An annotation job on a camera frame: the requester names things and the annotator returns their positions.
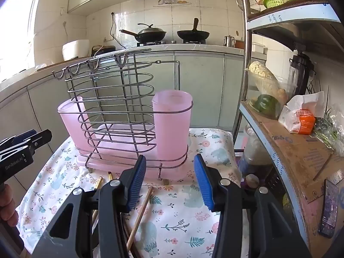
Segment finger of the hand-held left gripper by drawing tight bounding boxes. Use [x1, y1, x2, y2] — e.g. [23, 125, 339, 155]
[0, 129, 37, 151]
[25, 129, 53, 151]

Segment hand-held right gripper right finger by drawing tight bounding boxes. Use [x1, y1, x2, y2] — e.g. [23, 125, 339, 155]
[193, 153, 312, 258]

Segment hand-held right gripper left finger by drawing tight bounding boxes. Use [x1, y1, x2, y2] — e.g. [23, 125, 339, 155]
[31, 154, 147, 258]

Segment pink plastic utensil cup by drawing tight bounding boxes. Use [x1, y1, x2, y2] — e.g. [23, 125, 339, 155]
[152, 91, 193, 162]
[57, 97, 89, 151]

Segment metal wire utensil rack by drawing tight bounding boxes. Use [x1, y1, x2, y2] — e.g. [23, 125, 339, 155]
[52, 48, 194, 186]

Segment person's left hand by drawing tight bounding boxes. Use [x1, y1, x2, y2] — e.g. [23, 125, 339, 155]
[0, 184, 20, 228]

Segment pink plastic drip tray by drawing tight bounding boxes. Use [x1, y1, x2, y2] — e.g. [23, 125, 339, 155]
[77, 124, 189, 181]

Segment floral printed cloth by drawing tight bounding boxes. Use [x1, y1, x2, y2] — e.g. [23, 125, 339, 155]
[16, 127, 242, 258]

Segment small onion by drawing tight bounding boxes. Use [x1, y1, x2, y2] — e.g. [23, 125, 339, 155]
[246, 174, 260, 191]

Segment clear plastic jar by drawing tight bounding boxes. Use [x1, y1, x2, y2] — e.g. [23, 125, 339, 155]
[239, 125, 275, 178]

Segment white rice cooker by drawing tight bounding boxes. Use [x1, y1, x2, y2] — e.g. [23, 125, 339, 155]
[62, 39, 90, 61]

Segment cardboard shelf liner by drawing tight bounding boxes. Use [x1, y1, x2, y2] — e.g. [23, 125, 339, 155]
[242, 101, 344, 249]

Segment grey kitchen base cabinets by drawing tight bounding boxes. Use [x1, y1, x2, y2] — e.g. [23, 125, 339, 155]
[0, 44, 246, 172]

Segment green pepper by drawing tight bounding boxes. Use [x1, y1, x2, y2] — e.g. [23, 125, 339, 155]
[250, 94, 281, 119]

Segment bright window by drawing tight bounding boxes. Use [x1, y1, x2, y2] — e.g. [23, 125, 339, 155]
[0, 0, 45, 84]

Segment dark basket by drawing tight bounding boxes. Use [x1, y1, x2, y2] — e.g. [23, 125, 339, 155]
[91, 45, 116, 57]

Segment white orange packet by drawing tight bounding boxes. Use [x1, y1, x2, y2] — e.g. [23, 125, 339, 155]
[278, 91, 326, 135]

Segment thin wooden stick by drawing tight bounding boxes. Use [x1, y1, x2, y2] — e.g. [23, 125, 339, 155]
[313, 153, 334, 181]

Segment clear bag pale food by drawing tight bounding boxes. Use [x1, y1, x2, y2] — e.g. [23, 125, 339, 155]
[247, 60, 280, 95]

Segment black smartphone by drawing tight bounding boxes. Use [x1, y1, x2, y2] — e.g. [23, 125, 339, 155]
[318, 179, 340, 238]

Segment bagged green onions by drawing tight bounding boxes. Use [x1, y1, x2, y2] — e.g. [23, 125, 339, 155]
[314, 86, 344, 151]

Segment metal shelf rack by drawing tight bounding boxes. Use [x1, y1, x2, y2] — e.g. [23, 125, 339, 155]
[233, 0, 344, 258]

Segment gas stove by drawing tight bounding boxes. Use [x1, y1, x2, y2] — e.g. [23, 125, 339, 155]
[137, 40, 207, 47]

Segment white storage box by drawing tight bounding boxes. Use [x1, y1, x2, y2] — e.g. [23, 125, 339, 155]
[251, 43, 268, 55]

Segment black wok with lid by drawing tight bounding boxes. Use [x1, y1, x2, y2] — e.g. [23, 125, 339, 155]
[120, 23, 167, 43]

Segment black blender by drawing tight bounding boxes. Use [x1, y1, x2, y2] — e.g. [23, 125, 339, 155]
[289, 50, 316, 98]

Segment metal mesh skimmer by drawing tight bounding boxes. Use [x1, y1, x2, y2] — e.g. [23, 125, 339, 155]
[236, 0, 261, 14]

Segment green plastic basket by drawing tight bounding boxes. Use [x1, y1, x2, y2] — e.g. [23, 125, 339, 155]
[263, 0, 295, 9]

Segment black power cable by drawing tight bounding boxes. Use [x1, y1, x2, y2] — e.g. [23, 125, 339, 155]
[103, 12, 122, 49]

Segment black wok wooden handle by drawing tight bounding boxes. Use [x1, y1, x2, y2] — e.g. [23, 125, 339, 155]
[177, 18, 210, 41]

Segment glass wall shelf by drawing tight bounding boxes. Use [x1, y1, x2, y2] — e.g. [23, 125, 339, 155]
[153, 0, 192, 7]

